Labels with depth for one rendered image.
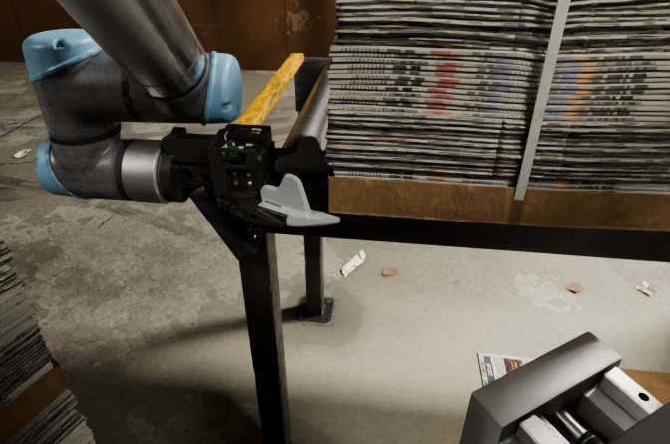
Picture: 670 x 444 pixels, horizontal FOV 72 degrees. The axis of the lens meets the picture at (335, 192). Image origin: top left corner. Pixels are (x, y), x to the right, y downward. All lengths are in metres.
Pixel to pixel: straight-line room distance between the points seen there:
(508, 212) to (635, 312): 1.33
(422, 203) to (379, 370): 0.95
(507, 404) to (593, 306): 1.37
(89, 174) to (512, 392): 0.48
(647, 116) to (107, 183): 0.55
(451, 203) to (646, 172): 0.18
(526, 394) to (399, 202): 0.20
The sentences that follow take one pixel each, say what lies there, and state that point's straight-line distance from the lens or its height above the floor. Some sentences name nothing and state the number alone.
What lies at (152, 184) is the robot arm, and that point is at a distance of 0.55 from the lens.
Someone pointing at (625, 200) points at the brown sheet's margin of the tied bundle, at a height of 0.85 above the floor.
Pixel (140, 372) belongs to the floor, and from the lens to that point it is 1.47.
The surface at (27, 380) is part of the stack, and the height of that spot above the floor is 0.66.
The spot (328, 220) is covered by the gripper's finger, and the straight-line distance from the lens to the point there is 0.48.
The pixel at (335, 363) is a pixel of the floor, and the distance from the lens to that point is 1.39.
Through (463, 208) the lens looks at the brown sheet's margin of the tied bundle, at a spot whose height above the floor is 0.83.
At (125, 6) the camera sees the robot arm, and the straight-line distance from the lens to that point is 0.38.
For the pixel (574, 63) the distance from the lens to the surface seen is 0.45.
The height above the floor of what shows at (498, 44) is 0.99.
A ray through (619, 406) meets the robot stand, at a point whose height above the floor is 0.76.
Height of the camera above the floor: 1.08
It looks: 31 degrees down
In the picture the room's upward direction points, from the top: straight up
